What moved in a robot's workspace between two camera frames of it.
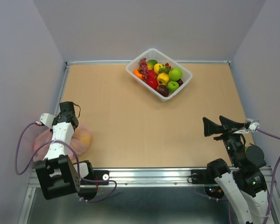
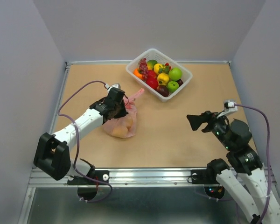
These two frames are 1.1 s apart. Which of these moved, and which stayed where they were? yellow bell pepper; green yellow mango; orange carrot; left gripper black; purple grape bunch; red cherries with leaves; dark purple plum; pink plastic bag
Moved: pink plastic bag; left gripper black
Stayed: red cherries with leaves; yellow bell pepper; dark purple plum; purple grape bunch; green yellow mango; orange carrot
